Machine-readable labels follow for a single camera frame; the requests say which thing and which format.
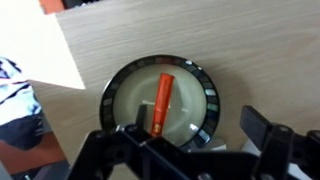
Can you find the white flat board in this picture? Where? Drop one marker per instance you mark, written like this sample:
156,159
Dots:
36,43

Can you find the orange seat pad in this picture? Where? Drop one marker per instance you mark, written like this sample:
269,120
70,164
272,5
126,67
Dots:
30,155

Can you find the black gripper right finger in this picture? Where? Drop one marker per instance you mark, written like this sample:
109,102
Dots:
255,125

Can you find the orange pen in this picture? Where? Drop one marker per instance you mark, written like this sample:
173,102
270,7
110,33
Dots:
161,105

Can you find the dark-rimmed cream bowl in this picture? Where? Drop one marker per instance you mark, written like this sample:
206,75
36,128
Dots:
190,110

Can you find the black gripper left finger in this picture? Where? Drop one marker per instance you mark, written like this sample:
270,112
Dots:
141,115

